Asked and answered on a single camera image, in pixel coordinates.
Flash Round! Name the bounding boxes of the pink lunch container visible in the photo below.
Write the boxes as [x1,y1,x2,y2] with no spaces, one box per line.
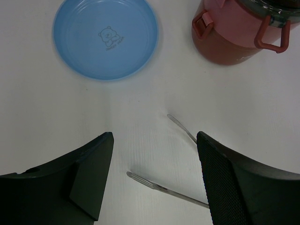
[192,0,271,49]

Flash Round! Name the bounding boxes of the blue plate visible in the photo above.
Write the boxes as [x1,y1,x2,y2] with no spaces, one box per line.
[52,0,159,81]

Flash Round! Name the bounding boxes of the grey top lid with clasps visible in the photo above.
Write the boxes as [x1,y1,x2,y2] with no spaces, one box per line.
[240,0,300,53]

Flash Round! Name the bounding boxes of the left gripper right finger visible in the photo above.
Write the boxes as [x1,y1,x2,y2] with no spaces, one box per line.
[196,131,300,225]

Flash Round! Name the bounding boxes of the metal tongs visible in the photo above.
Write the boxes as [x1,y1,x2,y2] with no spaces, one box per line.
[126,114,209,209]

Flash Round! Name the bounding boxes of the dark red lunch container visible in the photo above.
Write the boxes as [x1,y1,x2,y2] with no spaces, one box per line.
[191,29,261,66]

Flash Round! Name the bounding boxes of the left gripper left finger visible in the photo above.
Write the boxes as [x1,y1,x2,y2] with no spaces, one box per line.
[0,132,114,225]

